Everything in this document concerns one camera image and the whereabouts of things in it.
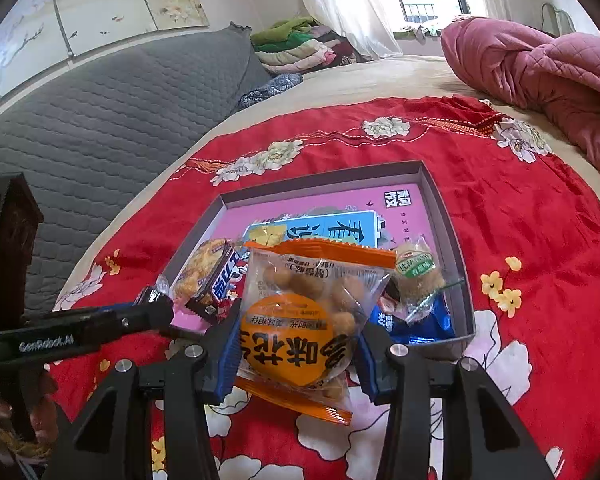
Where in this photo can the pink quilted duvet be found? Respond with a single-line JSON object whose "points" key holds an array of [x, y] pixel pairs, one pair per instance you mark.
{"points": [[530, 65]]}

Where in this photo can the grey quilted headboard cover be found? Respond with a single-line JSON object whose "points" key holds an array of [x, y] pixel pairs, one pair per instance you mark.
{"points": [[105, 120]]}

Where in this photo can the blue patterned pillow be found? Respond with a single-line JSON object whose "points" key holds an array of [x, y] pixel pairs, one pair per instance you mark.
{"points": [[270, 89]]}

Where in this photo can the orange peanut packet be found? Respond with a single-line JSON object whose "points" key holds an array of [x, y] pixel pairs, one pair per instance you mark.
{"points": [[300, 335]]}

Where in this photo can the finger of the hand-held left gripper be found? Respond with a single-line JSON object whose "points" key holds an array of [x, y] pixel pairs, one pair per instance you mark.
{"points": [[185, 335], [140, 317]]}

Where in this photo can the stack of folded clothes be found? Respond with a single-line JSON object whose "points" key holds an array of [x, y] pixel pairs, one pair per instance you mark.
{"points": [[300, 45]]}

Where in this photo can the clear rice cracker packet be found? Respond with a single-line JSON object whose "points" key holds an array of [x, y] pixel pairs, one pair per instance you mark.
{"points": [[197, 270]]}

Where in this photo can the blue cookie packet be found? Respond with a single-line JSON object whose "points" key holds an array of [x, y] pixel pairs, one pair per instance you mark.
{"points": [[420, 325]]}

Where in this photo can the red floral blanket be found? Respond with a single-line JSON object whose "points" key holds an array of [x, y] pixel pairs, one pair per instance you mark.
{"points": [[505, 210]]}

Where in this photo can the dark chocolate bar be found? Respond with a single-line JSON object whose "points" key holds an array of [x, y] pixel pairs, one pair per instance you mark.
{"points": [[222, 277]]}

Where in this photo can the yellow snack packet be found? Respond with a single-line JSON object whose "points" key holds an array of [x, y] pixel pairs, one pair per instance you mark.
{"points": [[267, 234]]}

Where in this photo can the floral wall panel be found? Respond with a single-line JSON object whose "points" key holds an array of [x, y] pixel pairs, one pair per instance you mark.
{"points": [[105, 5]]}

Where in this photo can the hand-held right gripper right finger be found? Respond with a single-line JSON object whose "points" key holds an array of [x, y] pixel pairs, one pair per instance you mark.
{"points": [[367, 360]]}

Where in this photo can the green-label biscuit packet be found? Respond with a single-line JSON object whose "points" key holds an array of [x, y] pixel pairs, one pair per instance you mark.
{"points": [[415, 270]]}

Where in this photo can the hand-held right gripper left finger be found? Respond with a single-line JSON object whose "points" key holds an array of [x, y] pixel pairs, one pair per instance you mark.
{"points": [[225, 360]]}

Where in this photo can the beige bed sheet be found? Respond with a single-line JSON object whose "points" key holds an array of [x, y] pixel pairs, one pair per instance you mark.
{"points": [[405, 75]]}

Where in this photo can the grey cardboard box tray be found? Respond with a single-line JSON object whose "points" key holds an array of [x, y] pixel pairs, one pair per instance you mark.
{"points": [[330, 195]]}

